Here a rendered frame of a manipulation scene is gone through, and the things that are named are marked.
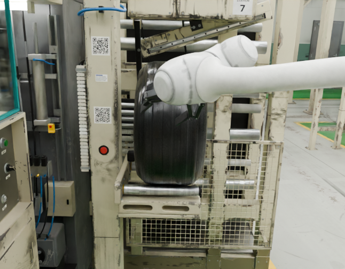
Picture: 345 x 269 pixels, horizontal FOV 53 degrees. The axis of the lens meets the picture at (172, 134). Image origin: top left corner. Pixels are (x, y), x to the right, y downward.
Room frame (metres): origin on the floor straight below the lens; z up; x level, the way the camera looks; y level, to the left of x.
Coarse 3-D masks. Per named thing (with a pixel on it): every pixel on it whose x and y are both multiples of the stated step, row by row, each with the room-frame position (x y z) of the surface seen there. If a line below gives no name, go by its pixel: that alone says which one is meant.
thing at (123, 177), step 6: (126, 156) 1.71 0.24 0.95; (126, 162) 1.62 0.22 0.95; (126, 168) 1.55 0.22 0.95; (120, 174) 1.47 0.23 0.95; (126, 174) 1.55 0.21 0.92; (120, 180) 1.40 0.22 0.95; (126, 180) 1.54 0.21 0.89; (114, 186) 1.36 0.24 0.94; (120, 186) 1.36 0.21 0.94; (114, 192) 1.36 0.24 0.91; (120, 192) 1.36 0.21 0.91; (114, 198) 1.36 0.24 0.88; (120, 198) 1.36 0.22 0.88
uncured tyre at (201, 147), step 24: (144, 72) 1.45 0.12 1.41; (144, 120) 1.29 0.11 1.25; (168, 120) 1.29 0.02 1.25; (192, 120) 1.29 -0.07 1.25; (144, 144) 1.28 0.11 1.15; (168, 144) 1.28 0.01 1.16; (192, 144) 1.28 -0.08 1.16; (144, 168) 1.31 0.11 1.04; (168, 168) 1.30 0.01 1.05; (192, 168) 1.31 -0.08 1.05
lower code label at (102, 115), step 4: (96, 108) 1.47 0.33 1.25; (100, 108) 1.47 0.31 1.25; (104, 108) 1.47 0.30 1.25; (108, 108) 1.47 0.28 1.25; (96, 112) 1.47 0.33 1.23; (100, 112) 1.47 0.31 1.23; (104, 112) 1.47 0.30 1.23; (108, 112) 1.47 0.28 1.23; (96, 116) 1.47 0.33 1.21; (100, 116) 1.47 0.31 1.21; (104, 116) 1.47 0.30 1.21; (108, 116) 1.47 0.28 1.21; (96, 120) 1.47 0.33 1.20; (100, 120) 1.47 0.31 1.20; (104, 120) 1.47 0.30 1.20; (108, 120) 1.47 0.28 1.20
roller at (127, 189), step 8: (128, 184) 1.42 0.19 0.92; (136, 184) 1.42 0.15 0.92; (128, 192) 1.39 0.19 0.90; (136, 192) 1.39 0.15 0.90; (144, 192) 1.39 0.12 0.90; (152, 192) 1.39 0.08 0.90; (160, 192) 1.39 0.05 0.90; (168, 192) 1.39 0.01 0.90; (176, 192) 1.39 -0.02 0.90; (184, 192) 1.40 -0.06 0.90; (192, 192) 1.40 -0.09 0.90; (200, 192) 1.40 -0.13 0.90
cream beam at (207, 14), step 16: (128, 0) 1.73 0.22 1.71; (144, 0) 1.73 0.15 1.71; (160, 0) 1.73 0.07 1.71; (176, 0) 1.74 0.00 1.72; (192, 0) 1.73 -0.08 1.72; (208, 0) 1.73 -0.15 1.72; (224, 0) 1.74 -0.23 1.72; (256, 0) 1.74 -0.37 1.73; (128, 16) 1.74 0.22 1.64; (144, 16) 1.73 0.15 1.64; (160, 16) 1.74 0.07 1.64; (176, 16) 1.74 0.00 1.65; (192, 16) 1.74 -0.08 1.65; (208, 16) 1.73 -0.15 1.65; (224, 16) 1.74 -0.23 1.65; (240, 16) 1.73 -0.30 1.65
